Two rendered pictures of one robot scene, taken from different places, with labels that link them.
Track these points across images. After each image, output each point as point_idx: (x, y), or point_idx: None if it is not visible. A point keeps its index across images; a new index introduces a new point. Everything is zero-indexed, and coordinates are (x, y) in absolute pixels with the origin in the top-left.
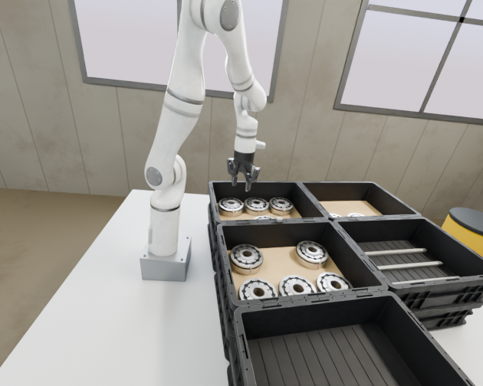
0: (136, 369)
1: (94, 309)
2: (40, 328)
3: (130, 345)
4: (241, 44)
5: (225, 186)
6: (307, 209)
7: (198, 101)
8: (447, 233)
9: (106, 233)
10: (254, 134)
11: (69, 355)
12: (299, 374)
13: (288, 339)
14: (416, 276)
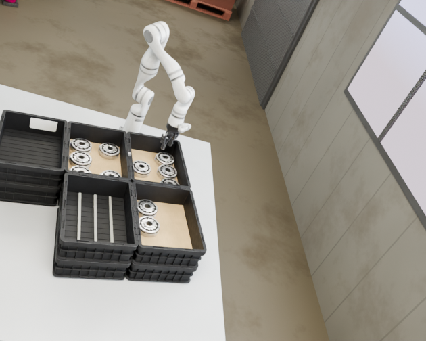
0: None
1: (99, 124)
2: (92, 112)
3: None
4: (157, 52)
5: (178, 150)
6: None
7: (143, 65)
8: (112, 243)
9: (155, 129)
10: (174, 114)
11: (78, 118)
12: (42, 149)
13: (57, 151)
14: (86, 229)
